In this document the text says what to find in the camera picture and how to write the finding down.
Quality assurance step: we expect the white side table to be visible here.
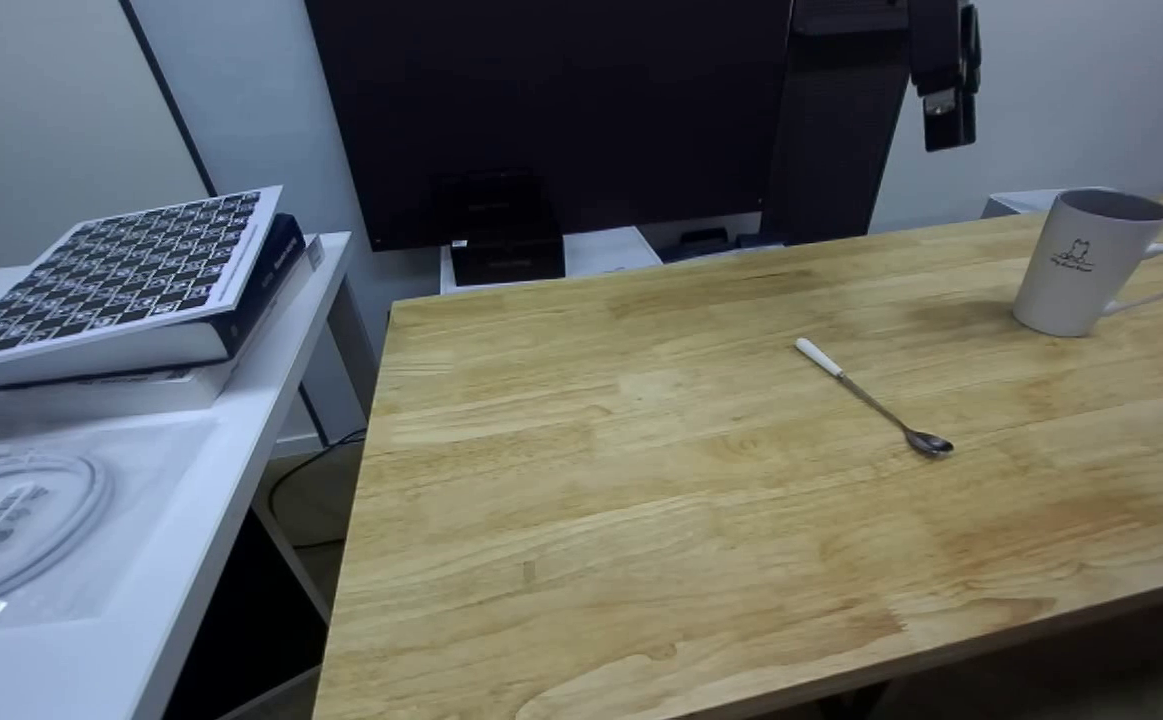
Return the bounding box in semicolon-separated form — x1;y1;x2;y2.
0;231;379;720

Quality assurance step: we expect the thick book with dark cover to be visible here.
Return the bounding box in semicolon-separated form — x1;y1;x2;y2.
0;213;308;393

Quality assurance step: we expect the black cable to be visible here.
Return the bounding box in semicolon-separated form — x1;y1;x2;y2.
267;428;369;550

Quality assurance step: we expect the large black monitor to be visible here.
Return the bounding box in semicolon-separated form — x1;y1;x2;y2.
304;0;795;253

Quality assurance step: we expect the white box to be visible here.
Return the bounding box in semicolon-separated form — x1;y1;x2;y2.
980;188;1074;220

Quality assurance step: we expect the checker pattern calibration board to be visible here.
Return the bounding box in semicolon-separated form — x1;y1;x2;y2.
0;185;284;378

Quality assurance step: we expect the white mug with small print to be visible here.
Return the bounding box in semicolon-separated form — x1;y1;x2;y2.
1012;188;1163;338

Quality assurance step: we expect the black box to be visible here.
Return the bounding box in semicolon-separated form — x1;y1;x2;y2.
433;172;568;288

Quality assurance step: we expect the metal spoon with white handle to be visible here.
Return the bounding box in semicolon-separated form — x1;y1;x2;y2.
794;337;955;460

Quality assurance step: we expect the bagged coil of white cable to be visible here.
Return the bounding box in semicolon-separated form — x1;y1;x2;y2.
0;418;224;633

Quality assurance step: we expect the black slanted bar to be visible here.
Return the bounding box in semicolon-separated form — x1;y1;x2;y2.
119;0;219;198

